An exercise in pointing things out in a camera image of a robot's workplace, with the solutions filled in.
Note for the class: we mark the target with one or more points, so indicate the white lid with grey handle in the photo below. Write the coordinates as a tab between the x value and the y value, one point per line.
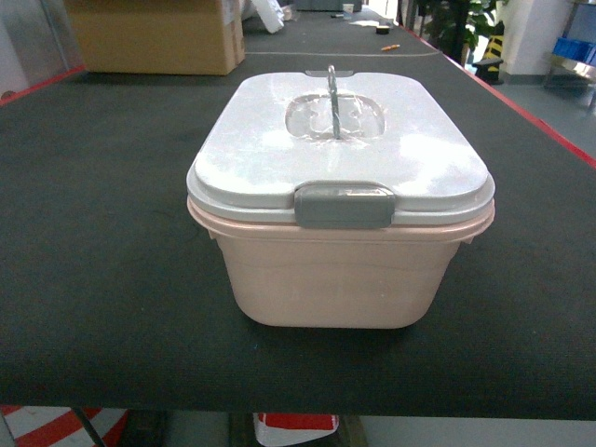
379	151

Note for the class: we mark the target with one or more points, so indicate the pink plastic storage box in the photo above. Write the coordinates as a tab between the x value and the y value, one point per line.
289	276

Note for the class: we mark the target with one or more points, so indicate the brown cardboard box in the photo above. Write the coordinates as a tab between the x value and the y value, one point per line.
158	37

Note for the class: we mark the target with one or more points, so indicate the black felt table mat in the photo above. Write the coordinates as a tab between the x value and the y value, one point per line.
112	296

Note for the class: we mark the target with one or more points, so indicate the red white traffic cone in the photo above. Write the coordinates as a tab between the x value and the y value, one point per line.
287	429

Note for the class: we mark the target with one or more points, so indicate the green potted plant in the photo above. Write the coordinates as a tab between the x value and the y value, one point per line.
455	27

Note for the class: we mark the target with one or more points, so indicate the small blue bin right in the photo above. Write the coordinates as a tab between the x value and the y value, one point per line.
575	50

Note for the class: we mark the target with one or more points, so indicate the left red white cone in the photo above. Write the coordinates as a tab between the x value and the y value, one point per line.
59	426

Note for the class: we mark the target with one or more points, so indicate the yellow black striped post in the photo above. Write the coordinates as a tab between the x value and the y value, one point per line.
488	67

